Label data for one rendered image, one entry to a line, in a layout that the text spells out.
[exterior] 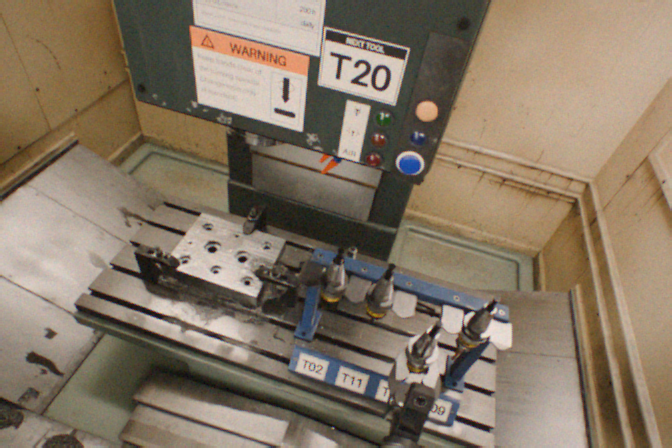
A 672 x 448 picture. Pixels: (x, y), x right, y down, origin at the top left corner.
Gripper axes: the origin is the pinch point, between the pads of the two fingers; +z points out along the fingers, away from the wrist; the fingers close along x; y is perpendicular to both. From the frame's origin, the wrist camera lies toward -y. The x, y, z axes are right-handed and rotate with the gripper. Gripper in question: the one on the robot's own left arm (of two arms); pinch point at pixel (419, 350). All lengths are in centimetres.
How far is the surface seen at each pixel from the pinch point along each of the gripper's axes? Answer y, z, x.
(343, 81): -55, 0, -26
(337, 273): -6.9, 7.6, -21.6
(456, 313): -1.9, 10.9, 6.2
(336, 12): -62, 0, -28
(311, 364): 25.7, 0.8, -22.0
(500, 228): 49, 101, 36
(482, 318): -7.3, 7.7, 10.2
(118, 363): 58, -6, -83
